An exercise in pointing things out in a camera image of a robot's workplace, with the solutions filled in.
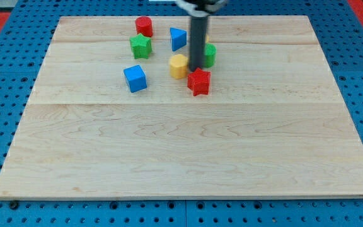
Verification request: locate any yellow hexagon block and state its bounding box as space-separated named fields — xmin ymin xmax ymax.
xmin=169 ymin=54 xmax=188 ymax=79

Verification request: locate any blue cube block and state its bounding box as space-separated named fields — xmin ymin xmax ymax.
xmin=124 ymin=65 xmax=147 ymax=93

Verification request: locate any red star block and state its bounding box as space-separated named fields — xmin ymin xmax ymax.
xmin=187 ymin=67 xmax=211 ymax=96

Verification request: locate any green cylinder block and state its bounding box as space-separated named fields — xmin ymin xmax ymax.
xmin=204 ymin=43 xmax=217 ymax=68

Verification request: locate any blue triangle block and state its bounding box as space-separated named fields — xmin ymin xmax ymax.
xmin=170 ymin=27 xmax=187 ymax=51

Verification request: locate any wooden board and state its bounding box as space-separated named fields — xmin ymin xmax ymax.
xmin=0 ymin=16 xmax=363 ymax=201

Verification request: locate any green star block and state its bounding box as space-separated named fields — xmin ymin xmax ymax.
xmin=130 ymin=33 xmax=152 ymax=59

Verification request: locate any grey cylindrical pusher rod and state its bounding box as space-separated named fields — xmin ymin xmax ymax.
xmin=189 ymin=15 xmax=209 ymax=71

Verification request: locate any red cylinder block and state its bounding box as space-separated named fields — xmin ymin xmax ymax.
xmin=135 ymin=16 xmax=153 ymax=37

